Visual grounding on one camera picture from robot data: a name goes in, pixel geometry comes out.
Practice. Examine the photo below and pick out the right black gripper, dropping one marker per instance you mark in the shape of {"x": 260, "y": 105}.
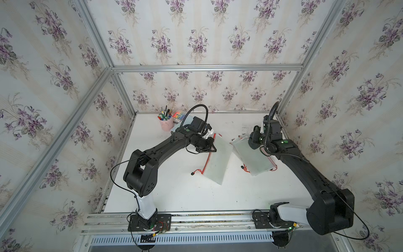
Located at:
{"x": 256, "y": 133}

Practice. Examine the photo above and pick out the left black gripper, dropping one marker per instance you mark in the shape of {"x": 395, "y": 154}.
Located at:
{"x": 209, "y": 142}

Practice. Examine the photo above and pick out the mesh document bag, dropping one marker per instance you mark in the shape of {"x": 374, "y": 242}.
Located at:
{"x": 254, "y": 161}
{"x": 217, "y": 162}

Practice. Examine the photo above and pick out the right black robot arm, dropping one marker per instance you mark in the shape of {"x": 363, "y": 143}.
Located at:
{"x": 332, "y": 209}

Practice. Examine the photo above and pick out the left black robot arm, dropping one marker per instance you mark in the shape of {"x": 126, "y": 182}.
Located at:
{"x": 141, "y": 172}

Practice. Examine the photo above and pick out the light blue pencil case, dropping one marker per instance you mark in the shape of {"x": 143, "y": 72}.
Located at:
{"x": 187, "y": 121}

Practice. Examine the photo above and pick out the colourful marker box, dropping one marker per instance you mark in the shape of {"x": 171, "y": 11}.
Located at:
{"x": 178, "y": 116}

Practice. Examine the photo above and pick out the pink pen cup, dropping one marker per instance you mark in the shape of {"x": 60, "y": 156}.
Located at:
{"x": 167, "y": 125}

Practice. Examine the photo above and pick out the white ventilation grille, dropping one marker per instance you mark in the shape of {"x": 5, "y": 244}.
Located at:
{"x": 183, "y": 238}

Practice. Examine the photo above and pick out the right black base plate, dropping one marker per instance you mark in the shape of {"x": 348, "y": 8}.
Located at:
{"x": 265, "y": 220}

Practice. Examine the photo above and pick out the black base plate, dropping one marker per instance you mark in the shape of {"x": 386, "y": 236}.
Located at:
{"x": 157, "y": 222}
{"x": 265, "y": 220}

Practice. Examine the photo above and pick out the aluminium mounting rail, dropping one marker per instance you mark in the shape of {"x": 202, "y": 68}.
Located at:
{"x": 182, "y": 222}

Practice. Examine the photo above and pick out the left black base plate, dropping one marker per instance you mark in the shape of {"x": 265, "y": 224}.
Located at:
{"x": 157, "y": 222}

